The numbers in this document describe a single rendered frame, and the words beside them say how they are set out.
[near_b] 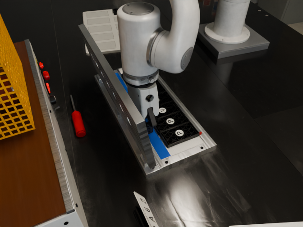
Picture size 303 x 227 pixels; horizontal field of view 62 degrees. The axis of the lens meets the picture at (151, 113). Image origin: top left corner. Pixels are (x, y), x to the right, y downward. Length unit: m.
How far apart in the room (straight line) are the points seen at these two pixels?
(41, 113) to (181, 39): 0.31
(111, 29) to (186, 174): 0.80
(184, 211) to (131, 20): 0.42
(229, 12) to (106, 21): 0.57
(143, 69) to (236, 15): 0.63
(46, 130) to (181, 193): 0.34
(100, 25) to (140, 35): 0.78
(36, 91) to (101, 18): 0.79
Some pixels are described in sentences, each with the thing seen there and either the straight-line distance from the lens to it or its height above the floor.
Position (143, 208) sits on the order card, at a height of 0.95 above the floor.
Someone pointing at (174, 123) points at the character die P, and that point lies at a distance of 0.72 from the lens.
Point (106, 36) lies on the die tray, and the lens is 1.17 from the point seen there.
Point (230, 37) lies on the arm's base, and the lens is 1.13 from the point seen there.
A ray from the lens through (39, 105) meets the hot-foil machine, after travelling 0.58.
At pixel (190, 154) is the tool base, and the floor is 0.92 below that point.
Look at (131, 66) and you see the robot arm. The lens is 0.54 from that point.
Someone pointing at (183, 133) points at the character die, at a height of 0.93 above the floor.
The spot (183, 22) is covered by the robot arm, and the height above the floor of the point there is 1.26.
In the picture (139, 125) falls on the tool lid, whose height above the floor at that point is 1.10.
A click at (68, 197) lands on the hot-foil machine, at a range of 0.42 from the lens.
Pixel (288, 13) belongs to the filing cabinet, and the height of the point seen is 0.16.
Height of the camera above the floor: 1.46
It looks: 45 degrees down
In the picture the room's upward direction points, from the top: straight up
